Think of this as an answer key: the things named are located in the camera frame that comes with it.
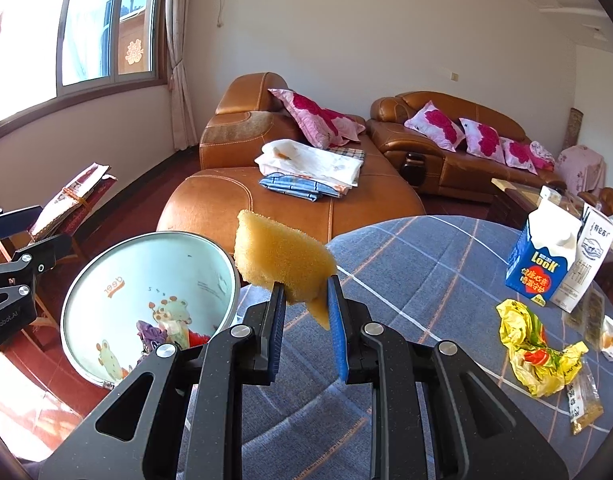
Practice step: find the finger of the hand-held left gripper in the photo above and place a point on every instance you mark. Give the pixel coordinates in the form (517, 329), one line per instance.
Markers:
(16, 220)
(49, 250)

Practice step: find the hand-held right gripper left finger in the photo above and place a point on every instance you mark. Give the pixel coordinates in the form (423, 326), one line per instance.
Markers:
(276, 340)

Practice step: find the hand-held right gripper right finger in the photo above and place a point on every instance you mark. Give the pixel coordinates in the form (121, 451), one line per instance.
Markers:
(339, 340)

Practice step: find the red plastic bag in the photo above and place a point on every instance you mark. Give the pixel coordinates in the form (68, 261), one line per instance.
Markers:
(199, 340)

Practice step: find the yellow sponge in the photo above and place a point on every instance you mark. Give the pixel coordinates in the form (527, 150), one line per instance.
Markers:
(281, 255)

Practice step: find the light blue cartoon bin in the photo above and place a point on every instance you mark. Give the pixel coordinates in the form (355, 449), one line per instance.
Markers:
(136, 280)

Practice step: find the purple wrapper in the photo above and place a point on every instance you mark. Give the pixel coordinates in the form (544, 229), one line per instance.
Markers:
(154, 335)

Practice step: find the wooden chair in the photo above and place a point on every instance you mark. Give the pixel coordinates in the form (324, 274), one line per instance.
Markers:
(61, 280)

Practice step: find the flat tied cardboard bundle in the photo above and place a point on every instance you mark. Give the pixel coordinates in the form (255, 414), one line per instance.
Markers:
(71, 200)

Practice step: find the blue plaid tablecloth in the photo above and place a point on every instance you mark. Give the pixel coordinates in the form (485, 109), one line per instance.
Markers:
(411, 270)

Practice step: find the orange leather chaise sofa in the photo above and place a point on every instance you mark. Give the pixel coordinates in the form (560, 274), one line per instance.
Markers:
(236, 200)

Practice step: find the blue striped folded cloth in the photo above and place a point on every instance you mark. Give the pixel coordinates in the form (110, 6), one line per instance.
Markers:
(296, 187)

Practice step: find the white folded cloth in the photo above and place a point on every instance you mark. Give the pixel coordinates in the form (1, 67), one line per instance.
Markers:
(311, 162)

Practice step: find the checked folded cloth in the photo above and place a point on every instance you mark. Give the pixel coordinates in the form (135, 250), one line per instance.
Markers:
(349, 151)

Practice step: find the brown leather long sofa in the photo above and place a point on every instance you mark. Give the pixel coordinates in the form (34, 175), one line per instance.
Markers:
(436, 170)

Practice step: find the yellow crumpled wrapper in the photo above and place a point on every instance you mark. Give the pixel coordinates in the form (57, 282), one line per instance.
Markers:
(536, 355)

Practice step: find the window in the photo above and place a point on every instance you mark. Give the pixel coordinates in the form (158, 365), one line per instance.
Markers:
(86, 30)

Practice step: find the red paper window decoration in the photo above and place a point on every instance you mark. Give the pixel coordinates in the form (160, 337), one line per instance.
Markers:
(134, 52)

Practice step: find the blue white gable carton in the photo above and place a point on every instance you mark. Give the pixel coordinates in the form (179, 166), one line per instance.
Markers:
(536, 270)

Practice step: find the large pink floral pillow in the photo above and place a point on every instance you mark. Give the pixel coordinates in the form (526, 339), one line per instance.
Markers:
(316, 117)

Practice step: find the beige curtain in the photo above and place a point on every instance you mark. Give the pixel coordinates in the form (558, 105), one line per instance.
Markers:
(181, 60)

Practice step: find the wooden coffee table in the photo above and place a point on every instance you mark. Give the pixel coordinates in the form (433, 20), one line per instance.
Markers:
(521, 195)

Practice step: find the pink floral cushion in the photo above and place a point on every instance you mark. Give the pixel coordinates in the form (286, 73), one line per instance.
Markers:
(436, 127)
(518, 156)
(484, 141)

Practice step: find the clear patterned snack packet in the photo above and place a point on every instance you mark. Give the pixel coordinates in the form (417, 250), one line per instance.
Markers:
(595, 317)
(576, 317)

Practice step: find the clear golden sachet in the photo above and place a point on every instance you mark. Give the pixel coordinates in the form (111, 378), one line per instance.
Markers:
(583, 400)

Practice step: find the white milk carton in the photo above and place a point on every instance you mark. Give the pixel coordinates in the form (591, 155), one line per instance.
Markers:
(588, 255)

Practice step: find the small white orange packet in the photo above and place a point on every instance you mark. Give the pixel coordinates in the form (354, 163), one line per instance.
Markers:
(609, 340)

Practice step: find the pink floral cover cloth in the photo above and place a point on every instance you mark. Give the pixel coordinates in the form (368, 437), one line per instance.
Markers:
(583, 172)

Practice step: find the brown leather armchair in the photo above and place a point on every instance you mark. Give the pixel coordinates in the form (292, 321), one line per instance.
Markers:
(611, 200)

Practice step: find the tall woven column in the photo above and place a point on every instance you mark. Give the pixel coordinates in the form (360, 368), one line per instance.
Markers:
(574, 127)

